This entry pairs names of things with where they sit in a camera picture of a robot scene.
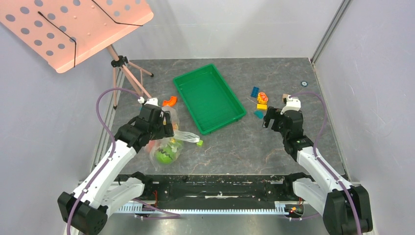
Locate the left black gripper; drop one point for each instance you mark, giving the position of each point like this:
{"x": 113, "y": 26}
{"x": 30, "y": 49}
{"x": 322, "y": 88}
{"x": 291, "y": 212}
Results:
{"x": 166, "y": 129}

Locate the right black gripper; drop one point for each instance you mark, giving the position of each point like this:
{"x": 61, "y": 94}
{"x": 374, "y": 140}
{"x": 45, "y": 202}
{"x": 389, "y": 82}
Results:
{"x": 275, "y": 118}

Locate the clear plastic bag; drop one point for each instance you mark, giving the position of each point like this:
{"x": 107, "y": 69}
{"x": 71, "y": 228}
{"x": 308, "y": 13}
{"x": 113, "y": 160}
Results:
{"x": 176, "y": 142}

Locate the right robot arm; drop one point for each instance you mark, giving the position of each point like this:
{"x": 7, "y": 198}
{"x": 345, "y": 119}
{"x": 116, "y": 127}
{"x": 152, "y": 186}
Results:
{"x": 345, "y": 208}

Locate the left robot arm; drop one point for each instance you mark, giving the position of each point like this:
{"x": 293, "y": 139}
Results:
{"x": 88, "y": 208}

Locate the green fake fruit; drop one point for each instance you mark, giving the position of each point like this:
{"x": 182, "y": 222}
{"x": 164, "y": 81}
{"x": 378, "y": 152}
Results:
{"x": 165, "y": 155}

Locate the small wooden cube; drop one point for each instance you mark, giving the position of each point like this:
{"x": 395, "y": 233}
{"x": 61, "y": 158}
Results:
{"x": 285, "y": 97}

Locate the orange curved toy piece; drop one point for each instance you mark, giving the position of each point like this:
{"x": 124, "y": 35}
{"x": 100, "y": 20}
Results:
{"x": 171, "y": 102}

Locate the teal toy block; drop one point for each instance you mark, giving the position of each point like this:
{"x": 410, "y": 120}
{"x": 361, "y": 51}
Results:
{"x": 259, "y": 114}

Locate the yellow lego brick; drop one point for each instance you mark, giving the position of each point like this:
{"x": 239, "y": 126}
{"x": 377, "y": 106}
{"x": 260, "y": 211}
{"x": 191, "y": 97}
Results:
{"x": 261, "y": 107}

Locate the blue lego brick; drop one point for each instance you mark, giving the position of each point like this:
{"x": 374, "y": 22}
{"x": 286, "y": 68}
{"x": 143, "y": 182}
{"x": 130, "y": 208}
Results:
{"x": 255, "y": 92}

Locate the lime green small block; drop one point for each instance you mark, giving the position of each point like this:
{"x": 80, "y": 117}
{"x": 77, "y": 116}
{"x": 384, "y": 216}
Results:
{"x": 200, "y": 143}

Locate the green plastic tray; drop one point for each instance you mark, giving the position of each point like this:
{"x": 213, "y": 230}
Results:
{"x": 209, "y": 99}

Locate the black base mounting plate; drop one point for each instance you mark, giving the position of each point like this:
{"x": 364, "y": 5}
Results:
{"x": 204, "y": 192}

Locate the pink tripod stand legs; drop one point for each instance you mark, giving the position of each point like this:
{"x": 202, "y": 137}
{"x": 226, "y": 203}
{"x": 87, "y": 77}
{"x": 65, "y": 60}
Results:
{"x": 121, "y": 63}

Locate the pink perforated music stand desk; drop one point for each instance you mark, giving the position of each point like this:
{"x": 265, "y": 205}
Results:
{"x": 67, "y": 32}

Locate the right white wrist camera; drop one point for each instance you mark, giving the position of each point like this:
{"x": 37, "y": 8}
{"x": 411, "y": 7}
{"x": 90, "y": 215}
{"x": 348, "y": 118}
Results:
{"x": 292, "y": 103}

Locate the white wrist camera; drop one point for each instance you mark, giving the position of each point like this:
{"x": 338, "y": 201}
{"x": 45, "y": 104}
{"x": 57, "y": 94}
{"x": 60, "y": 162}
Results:
{"x": 150, "y": 101}
{"x": 292, "y": 103}

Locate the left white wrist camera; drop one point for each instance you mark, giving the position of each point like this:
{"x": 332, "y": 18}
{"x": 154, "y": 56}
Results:
{"x": 150, "y": 101}

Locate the aluminium frame rail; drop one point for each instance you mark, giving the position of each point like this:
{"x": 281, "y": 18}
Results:
{"x": 138, "y": 206}

